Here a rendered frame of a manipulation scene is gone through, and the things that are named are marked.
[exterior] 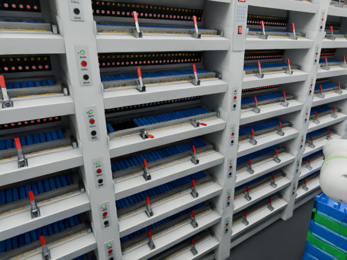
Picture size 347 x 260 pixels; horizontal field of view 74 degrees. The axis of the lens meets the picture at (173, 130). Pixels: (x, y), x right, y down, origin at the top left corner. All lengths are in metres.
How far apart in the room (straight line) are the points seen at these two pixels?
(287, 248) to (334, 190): 1.13
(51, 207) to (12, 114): 0.36
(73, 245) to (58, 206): 0.20
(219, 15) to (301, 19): 0.70
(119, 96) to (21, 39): 0.33
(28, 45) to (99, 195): 0.56
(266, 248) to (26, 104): 1.64
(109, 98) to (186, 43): 0.38
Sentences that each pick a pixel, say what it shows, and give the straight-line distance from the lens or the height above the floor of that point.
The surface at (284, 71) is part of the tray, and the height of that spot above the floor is 1.15.
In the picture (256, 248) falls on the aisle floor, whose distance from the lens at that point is 1.86.
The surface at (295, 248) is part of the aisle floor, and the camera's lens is 1.95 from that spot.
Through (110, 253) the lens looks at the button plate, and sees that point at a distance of 1.15.
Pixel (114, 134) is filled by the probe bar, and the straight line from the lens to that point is 0.95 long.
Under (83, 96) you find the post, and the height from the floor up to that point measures 1.15.
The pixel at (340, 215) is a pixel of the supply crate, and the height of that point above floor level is 0.43.
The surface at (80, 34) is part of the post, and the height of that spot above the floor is 1.34.
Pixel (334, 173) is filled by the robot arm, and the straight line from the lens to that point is 0.85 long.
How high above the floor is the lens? 1.28
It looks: 19 degrees down
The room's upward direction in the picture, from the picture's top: 1 degrees counter-clockwise
